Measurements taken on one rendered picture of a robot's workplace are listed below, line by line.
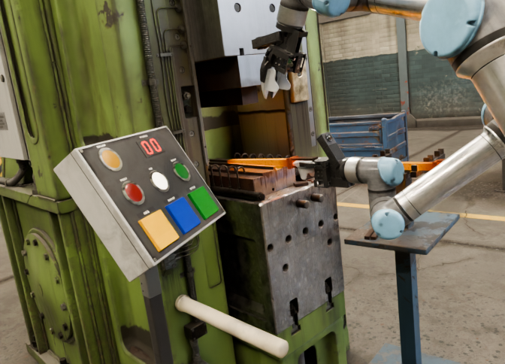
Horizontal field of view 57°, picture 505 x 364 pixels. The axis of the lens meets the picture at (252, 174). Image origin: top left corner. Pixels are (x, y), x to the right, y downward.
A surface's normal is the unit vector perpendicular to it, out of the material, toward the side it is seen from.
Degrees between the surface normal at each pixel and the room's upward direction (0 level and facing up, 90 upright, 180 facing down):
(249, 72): 90
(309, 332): 90
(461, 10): 83
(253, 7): 90
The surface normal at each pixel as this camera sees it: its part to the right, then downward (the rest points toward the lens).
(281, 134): -0.72, 0.22
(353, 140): -0.56, 0.22
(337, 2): 0.50, 0.54
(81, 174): -0.37, 0.23
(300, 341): 0.68, 0.07
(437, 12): -0.90, 0.08
